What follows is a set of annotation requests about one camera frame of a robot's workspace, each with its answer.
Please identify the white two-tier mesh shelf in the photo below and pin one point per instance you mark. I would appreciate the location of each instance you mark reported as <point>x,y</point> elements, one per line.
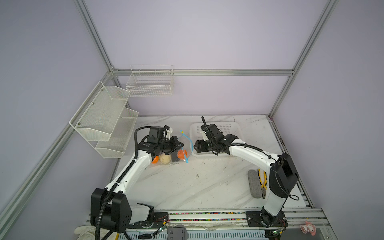
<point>105,121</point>

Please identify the white cloth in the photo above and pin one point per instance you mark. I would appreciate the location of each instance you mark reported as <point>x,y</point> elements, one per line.
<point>88,233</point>

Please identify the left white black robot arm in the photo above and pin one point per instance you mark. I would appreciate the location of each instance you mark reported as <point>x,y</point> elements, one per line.
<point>110,208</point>

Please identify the black round toy fruit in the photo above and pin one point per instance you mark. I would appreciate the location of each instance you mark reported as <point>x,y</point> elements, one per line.
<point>175,157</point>

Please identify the white wire wall basket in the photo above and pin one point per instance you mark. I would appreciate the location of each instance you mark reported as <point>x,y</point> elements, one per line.
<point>151,81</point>

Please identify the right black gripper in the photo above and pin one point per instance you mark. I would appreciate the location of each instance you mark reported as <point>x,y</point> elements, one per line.
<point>199,145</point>

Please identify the orange toy fruit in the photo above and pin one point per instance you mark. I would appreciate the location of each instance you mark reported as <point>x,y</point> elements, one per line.
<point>156,160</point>
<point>182,154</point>

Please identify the clear zip top bag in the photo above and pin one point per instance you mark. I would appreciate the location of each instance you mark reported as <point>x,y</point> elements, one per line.
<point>187,146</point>

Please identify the yellow handled pliers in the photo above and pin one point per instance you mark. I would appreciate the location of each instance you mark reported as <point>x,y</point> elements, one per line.
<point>263,182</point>

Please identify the pink plush toy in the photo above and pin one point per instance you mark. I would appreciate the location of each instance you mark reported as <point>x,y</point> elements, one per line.
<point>308,228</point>

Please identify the white plastic basket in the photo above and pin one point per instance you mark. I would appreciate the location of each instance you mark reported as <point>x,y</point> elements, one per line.
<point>226,127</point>

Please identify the grey power adapter box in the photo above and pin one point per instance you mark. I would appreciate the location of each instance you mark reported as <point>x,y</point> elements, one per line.
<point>177,233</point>

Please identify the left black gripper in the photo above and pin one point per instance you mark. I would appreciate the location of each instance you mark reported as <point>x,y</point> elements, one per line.
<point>173,138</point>

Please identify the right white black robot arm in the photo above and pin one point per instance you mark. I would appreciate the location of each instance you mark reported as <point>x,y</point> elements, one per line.
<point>282,175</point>

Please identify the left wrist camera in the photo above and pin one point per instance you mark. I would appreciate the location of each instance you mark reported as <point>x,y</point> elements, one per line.
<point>159,134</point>

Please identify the grey felt eraser block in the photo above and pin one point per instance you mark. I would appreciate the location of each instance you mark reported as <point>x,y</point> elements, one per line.
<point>254,184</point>

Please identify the cream toy pear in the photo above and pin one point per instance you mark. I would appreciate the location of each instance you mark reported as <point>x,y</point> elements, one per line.
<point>165,159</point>

